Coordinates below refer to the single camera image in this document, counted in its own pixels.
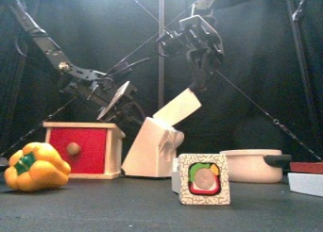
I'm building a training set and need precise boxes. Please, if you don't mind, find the vertical metal frame pole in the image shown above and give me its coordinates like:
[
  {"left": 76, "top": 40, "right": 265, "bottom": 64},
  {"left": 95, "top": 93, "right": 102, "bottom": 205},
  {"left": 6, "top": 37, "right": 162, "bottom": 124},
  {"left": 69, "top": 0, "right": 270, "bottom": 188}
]
[{"left": 157, "top": 0, "right": 166, "bottom": 109}]

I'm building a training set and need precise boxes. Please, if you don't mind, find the pale wooden knife holder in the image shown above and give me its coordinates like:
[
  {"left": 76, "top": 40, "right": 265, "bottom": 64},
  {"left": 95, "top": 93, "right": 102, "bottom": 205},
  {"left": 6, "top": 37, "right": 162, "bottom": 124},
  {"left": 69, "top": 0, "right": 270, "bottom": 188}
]
[{"left": 120, "top": 116, "right": 181, "bottom": 178}]

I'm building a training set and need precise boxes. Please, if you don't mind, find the yellow toy bell pepper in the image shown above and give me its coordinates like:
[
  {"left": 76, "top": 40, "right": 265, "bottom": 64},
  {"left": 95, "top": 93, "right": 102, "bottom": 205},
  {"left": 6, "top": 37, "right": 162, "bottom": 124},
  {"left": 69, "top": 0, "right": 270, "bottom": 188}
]
[{"left": 4, "top": 141, "right": 72, "bottom": 192}]

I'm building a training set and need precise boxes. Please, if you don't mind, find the slanted metal frame pole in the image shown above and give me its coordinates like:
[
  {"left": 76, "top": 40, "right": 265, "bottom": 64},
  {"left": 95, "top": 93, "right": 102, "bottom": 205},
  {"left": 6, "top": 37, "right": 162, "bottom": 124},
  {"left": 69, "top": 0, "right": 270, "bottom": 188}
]
[{"left": 285, "top": 0, "right": 317, "bottom": 155}]

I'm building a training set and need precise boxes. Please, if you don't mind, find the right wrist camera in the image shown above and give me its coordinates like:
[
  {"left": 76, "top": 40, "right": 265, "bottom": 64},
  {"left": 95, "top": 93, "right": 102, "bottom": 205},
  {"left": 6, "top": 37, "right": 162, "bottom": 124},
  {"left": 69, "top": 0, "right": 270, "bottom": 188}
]
[{"left": 155, "top": 29, "right": 187, "bottom": 58}]

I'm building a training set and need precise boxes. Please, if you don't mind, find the small toy knife in holder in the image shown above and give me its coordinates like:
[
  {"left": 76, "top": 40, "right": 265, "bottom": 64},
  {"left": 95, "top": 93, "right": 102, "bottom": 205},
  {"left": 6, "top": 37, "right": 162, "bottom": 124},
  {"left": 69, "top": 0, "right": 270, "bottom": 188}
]
[{"left": 167, "top": 128, "right": 185, "bottom": 150}]

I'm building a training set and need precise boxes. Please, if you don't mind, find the large white red box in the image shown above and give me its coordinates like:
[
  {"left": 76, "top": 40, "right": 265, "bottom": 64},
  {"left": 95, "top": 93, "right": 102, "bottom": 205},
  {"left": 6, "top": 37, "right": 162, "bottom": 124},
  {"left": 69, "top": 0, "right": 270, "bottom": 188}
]
[{"left": 41, "top": 121, "right": 126, "bottom": 180}]

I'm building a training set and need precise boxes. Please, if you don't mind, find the red drawer with wooden knob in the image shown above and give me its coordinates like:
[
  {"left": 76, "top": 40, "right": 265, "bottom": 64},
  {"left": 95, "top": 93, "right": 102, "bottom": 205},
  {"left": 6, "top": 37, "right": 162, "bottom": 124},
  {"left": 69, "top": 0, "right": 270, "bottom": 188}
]
[{"left": 49, "top": 127, "right": 108, "bottom": 174}]

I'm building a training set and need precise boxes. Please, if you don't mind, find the diagonal brace cable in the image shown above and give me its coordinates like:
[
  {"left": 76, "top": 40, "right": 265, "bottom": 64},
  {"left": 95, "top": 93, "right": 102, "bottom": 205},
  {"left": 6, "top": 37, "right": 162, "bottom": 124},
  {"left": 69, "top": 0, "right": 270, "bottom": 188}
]
[
  {"left": 123, "top": 0, "right": 323, "bottom": 162},
  {"left": 0, "top": 8, "right": 193, "bottom": 157}
]

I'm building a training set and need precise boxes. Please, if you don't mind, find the red toy fish slab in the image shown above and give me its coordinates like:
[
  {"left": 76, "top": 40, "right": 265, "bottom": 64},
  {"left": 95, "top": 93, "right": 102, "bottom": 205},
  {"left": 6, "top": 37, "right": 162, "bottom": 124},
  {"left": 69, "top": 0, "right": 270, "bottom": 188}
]
[{"left": 289, "top": 161, "right": 323, "bottom": 174}]

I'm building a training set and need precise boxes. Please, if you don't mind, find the toy cleaver with cream blade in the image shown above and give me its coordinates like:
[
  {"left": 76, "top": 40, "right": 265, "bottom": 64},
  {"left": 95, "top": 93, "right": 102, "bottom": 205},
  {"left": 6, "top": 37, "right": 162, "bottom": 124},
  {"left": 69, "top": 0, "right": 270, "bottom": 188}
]
[{"left": 151, "top": 81, "right": 205, "bottom": 127}]

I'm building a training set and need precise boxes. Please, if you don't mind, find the black cloth backdrop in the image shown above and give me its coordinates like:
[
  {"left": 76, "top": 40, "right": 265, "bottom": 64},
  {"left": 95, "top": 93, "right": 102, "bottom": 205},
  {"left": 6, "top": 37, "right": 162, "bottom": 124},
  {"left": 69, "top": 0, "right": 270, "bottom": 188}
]
[{"left": 0, "top": 0, "right": 323, "bottom": 180}]

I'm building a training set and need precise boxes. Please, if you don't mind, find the white toy rice block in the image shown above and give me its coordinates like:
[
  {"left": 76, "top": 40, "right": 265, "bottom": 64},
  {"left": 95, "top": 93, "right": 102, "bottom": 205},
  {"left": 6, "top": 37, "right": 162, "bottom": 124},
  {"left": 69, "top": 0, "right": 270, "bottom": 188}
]
[{"left": 287, "top": 172, "right": 323, "bottom": 198}]

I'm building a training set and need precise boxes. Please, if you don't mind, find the sushi roll slice block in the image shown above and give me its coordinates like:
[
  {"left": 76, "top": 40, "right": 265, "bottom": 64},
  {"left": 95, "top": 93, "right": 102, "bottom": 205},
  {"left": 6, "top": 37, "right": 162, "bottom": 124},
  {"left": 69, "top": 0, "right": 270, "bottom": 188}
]
[{"left": 178, "top": 153, "right": 232, "bottom": 207}]

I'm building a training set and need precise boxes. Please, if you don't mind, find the white toy pot black handle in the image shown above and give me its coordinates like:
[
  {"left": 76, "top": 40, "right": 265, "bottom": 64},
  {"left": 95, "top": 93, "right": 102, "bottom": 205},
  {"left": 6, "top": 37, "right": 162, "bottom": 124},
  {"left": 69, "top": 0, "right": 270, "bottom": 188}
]
[{"left": 220, "top": 148, "right": 292, "bottom": 184}]

